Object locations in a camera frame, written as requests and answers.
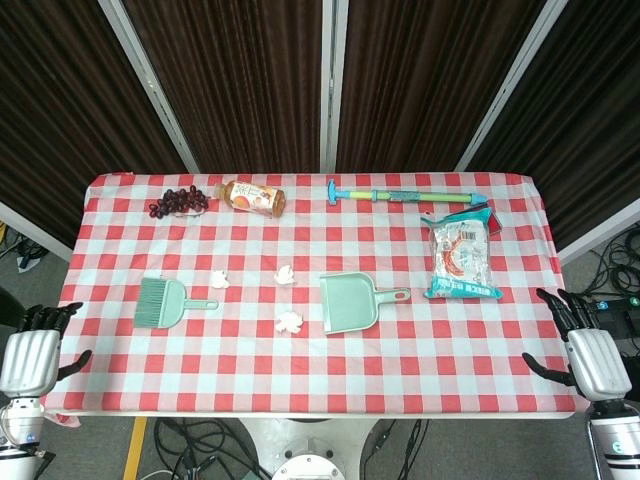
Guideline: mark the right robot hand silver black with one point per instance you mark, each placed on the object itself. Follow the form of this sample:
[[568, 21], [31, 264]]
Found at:
[[597, 362]]

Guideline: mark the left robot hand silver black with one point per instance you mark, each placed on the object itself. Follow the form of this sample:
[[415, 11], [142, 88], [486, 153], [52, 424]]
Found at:
[[30, 360]]

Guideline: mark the green hand brush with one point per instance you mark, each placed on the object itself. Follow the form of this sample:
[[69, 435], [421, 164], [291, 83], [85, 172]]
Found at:
[[160, 305]]

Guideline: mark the white paper ball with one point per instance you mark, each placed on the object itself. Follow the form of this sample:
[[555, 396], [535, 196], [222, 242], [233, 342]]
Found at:
[[285, 275], [289, 323], [219, 280]]

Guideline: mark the green plastic dustpan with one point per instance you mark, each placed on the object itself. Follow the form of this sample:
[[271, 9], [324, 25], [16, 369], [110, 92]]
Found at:
[[347, 305]]

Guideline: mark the orange tea drink bottle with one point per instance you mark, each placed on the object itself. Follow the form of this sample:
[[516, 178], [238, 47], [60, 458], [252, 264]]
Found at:
[[250, 199]]

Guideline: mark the black power strip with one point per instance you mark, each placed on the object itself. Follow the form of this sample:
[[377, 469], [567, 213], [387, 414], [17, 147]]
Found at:
[[620, 304]]

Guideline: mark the teal white snack bag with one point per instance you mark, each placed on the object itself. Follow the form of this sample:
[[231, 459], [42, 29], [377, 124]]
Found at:
[[460, 255]]

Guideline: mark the dark red grape bunch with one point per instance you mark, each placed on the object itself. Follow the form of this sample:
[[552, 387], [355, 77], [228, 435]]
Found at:
[[175, 201]]

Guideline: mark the dark corrugated partition panel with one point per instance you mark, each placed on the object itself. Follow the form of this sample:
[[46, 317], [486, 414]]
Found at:
[[585, 125], [425, 85], [235, 85], [60, 125]]

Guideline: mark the blue green water pump toy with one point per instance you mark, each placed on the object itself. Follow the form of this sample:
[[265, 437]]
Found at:
[[400, 196]]

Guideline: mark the red white checkered tablecloth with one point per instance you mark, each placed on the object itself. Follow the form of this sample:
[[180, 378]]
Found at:
[[310, 380]]

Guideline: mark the white metal partition post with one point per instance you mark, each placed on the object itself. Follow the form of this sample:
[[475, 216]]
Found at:
[[150, 85], [505, 100], [332, 85]]

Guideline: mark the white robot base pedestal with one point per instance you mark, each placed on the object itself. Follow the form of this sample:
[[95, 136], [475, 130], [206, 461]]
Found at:
[[310, 440]]

